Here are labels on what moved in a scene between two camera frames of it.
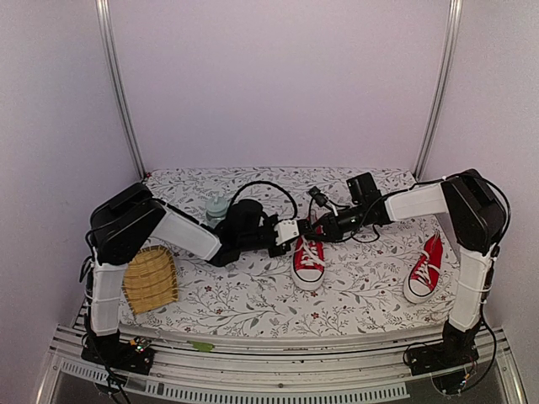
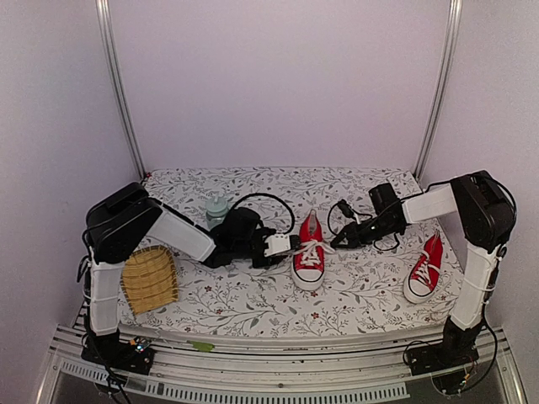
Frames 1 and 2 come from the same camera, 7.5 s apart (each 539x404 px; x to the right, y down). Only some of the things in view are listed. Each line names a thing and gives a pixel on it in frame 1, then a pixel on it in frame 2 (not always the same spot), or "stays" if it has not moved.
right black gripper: [331, 231] → [355, 239]
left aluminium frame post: [106, 28] stays
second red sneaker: [423, 279] stays
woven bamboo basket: [150, 279] stays
